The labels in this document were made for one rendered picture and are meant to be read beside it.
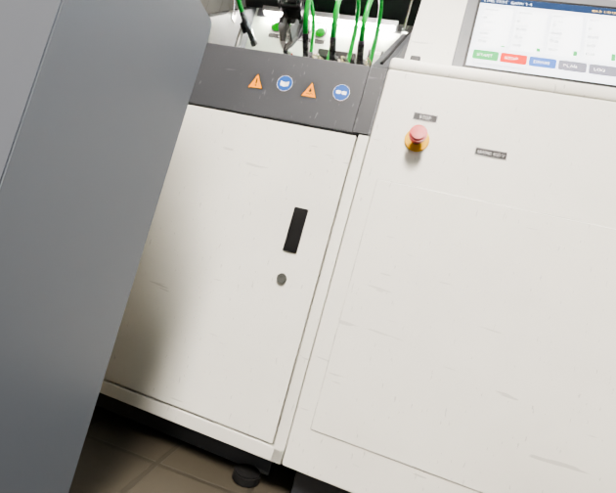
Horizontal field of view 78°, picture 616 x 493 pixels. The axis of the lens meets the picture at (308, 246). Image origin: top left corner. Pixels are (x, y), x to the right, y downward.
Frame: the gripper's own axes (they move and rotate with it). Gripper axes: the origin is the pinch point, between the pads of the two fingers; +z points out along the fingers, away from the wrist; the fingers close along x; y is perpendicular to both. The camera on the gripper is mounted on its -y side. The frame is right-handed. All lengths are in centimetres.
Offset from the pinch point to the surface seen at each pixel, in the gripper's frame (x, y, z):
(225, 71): -3.1, 22.7, 22.6
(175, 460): 13, 22, 111
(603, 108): 78, 23, 18
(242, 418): 24, 22, 98
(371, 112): 33.8, 22.6, 26.4
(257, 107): 7.6, 22.6, 29.9
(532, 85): 65, 23, 15
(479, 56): 55, -4, -8
